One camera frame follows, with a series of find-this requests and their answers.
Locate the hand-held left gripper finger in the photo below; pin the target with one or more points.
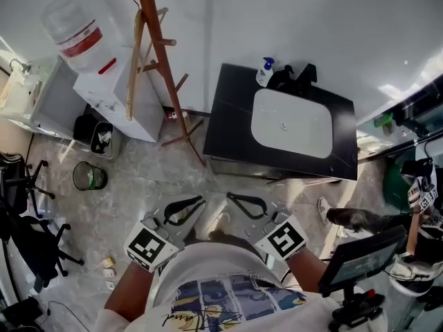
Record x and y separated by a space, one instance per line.
183 217
183 202

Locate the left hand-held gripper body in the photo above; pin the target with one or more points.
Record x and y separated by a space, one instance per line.
147 246

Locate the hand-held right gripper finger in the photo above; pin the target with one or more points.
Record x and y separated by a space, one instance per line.
254 200
246 214

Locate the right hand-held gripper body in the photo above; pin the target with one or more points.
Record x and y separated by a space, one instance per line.
285 237

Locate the light wooden clothes hanger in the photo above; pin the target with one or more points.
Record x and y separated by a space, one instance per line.
132 81

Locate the brown wooden coat rack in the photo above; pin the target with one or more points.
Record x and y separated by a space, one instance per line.
156 40

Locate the person's right forearm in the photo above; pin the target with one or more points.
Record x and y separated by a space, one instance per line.
308 272

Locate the person's left forearm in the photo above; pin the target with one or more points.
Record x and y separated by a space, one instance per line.
129 292

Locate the small yellow box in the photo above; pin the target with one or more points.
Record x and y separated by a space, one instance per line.
109 262

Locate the small white box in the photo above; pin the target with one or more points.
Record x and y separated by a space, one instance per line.
109 273

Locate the white printed t-shirt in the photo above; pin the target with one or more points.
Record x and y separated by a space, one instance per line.
214 265

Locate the black monitor on stand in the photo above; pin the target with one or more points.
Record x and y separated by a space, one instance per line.
363 258

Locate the black vanity cabinet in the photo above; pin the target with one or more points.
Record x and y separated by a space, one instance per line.
228 123

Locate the white sink basin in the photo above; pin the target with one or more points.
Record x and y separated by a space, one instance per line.
290 123

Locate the red can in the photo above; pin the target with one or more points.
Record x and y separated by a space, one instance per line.
171 115

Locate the grey waste bin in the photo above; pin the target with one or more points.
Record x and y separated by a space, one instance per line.
104 140

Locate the black office chair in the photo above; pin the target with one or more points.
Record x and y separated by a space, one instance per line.
31 240

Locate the green bin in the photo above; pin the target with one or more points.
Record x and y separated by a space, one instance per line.
398 185

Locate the black faucet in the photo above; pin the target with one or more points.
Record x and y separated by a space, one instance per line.
290 80

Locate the white soap bottle blue pump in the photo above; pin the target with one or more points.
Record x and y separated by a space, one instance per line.
263 74

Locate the white water dispenser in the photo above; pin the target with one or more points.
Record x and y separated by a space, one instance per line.
114 95

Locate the black bag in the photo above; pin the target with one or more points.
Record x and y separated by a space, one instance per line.
20 315

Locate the white side cabinet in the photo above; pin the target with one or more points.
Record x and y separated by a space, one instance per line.
52 95

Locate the clear water jug red label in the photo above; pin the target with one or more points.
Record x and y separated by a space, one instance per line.
76 29

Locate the chrome faucet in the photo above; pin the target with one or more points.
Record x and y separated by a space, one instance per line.
20 64

